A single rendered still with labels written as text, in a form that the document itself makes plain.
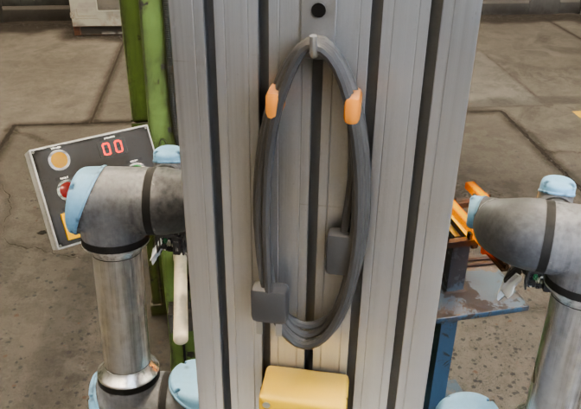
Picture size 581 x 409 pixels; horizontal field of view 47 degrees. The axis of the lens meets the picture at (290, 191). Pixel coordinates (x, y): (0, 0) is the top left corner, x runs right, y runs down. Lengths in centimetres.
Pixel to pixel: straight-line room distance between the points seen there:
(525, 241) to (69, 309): 253
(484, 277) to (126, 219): 146
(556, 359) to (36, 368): 227
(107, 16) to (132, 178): 639
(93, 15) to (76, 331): 486
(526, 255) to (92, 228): 69
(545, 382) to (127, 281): 72
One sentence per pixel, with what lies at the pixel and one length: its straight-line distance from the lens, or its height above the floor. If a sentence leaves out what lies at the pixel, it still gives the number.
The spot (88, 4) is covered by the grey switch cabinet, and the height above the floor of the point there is 33.
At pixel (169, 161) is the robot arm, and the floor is 127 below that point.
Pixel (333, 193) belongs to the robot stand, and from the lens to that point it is 60.
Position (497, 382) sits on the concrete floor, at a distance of 293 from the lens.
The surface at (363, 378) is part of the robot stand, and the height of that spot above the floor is 146.
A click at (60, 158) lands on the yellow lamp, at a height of 117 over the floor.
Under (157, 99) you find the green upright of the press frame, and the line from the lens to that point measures 214.
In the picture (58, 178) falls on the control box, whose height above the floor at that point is 112.
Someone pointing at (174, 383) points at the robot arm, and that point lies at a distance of 131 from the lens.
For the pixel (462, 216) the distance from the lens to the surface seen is 208.
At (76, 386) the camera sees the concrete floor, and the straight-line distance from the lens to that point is 289.
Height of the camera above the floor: 196
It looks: 29 degrees down
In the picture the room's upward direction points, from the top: 1 degrees clockwise
